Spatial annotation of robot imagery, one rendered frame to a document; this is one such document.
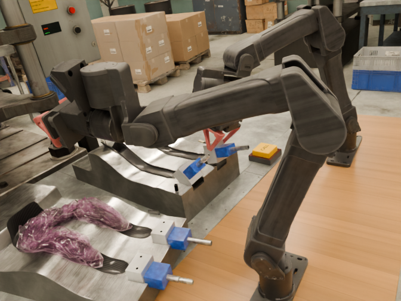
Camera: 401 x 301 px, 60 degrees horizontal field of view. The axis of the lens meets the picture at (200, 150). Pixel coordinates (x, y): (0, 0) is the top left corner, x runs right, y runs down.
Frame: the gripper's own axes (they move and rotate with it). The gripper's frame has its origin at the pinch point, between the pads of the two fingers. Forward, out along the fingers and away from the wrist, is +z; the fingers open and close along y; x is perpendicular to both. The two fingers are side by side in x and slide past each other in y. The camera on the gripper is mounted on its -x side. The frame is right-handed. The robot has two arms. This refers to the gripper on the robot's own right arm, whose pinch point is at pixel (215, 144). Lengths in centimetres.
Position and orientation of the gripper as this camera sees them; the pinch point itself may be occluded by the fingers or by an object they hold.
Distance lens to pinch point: 97.9
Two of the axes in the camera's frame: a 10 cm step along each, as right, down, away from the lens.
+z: -2.3, 8.2, 5.3
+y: -6.2, 3.0, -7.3
